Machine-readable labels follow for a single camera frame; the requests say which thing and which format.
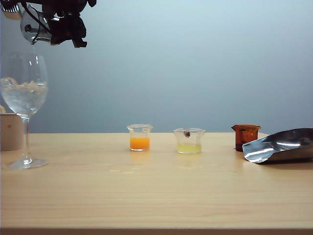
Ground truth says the smoke grey measuring cup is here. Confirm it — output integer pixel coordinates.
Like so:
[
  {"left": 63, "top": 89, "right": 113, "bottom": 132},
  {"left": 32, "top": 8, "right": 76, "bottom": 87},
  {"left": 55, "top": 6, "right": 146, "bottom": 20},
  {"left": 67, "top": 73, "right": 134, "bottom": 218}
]
[{"left": 20, "top": 9, "right": 52, "bottom": 46}]

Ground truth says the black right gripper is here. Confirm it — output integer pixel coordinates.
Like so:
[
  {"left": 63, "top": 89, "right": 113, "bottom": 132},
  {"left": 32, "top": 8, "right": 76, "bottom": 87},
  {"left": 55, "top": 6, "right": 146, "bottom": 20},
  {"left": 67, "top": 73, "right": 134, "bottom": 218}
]
[{"left": 47, "top": 13, "right": 88, "bottom": 49}]

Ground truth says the clear measuring cup orange juice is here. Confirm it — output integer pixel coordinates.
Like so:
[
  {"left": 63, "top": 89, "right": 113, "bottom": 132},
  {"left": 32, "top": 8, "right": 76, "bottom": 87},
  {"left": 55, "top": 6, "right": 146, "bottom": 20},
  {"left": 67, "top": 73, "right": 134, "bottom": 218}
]
[{"left": 126, "top": 124, "right": 154, "bottom": 152}]

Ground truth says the black camera cable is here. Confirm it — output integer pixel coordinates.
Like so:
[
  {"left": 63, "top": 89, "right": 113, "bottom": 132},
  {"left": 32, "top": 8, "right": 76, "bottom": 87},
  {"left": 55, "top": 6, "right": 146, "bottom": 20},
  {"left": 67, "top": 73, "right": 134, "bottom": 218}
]
[{"left": 21, "top": 1, "right": 53, "bottom": 28}]

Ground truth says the clear measuring cup yellow juice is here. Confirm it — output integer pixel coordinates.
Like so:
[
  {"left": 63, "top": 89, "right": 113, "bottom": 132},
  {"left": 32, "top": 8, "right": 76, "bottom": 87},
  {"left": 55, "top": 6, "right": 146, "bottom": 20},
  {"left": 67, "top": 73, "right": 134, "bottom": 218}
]
[{"left": 173, "top": 127, "right": 206, "bottom": 155}]

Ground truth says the shiny metal ice scoop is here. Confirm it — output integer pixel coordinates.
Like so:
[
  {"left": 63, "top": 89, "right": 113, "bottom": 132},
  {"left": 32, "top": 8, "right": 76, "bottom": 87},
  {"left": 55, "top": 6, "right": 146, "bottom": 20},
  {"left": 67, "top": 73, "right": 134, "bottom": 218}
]
[{"left": 242, "top": 127, "right": 313, "bottom": 165}]

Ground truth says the amber brown measuring cup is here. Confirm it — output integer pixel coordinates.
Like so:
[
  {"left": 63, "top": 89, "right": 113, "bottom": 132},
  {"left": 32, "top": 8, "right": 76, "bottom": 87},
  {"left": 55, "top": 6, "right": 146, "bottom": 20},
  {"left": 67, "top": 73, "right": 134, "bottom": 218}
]
[{"left": 231, "top": 124, "right": 262, "bottom": 152}]

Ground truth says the clear stemmed wine glass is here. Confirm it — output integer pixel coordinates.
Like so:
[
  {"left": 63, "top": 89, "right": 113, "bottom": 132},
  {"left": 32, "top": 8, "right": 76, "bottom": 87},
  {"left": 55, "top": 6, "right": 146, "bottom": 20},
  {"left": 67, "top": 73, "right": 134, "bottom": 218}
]
[{"left": 0, "top": 54, "right": 49, "bottom": 171}]

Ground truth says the beige paper cup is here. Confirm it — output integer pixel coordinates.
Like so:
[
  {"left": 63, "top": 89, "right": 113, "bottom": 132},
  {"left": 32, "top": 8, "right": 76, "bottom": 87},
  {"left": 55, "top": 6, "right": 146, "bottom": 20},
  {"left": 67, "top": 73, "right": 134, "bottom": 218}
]
[{"left": 0, "top": 113, "right": 25, "bottom": 151}]

